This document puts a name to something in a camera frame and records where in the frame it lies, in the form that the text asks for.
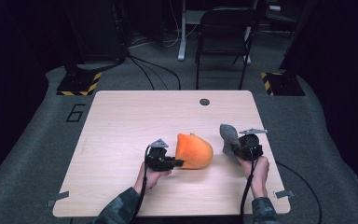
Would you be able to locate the left hand-held gripper cable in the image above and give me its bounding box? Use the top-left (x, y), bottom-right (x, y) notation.
top-left (130, 146), bottom-right (152, 223)

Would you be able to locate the dark curtain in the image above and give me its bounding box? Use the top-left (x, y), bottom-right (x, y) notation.
top-left (281, 0), bottom-right (358, 206)
top-left (0, 0), bottom-right (63, 190)

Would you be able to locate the black stand base striped edge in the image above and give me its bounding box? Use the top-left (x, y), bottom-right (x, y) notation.
top-left (56, 72), bottom-right (103, 97)
top-left (260, 72), bottom-right (306, 97)

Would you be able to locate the hand-held gripper cable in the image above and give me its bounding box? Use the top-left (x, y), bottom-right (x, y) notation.
top-left (130, 146), bottom-right (152, 223)
top-left (240, 148), bottom-right (259, 224)

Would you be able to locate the person's right hand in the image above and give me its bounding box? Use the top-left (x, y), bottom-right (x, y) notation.
top-left (237, 156), bottom-right (270, 199)

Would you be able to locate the white desk frame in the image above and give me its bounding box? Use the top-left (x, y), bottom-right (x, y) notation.
top-left (177, 0), bottom-right (253, 65)

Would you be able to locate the right hand-held gripper cable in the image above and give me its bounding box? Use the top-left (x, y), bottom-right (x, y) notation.
top-left (240, 148), bottom-right (259, 224)

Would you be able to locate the orange soft toy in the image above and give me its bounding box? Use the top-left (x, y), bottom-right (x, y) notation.
top-left (174, 133), bottom-right (214, 170)

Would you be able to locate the white floor cable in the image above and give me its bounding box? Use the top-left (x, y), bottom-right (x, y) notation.
top-left (130, 27), bottom-right (200, 49)

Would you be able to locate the black folding chair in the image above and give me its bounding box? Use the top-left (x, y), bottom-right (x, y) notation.
top-left (195, 7), bottom-right (257, 91)

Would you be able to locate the grey fluffy cloth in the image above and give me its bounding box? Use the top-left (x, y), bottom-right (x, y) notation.
top-left (219, 123), bottom-right (241, 158)

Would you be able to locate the long black floor cable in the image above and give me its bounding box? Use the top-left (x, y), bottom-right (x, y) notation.
top-left (276, 161), bottom-right (324, 224)

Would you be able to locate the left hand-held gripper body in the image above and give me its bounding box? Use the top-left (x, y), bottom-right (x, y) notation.
top-left (145, 138), bottom-right (175, 172)

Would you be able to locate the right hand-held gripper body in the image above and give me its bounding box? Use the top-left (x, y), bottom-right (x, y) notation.
top-left (233, 128), bottom-right (269, 161)

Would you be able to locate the person's left hand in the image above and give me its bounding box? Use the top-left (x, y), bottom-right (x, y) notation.
top-left (133, 161), bottom-right (172, 196)

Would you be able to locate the black equipment case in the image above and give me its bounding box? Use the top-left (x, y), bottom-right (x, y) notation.
top-left (71, 0), bottom-right (129, 64)

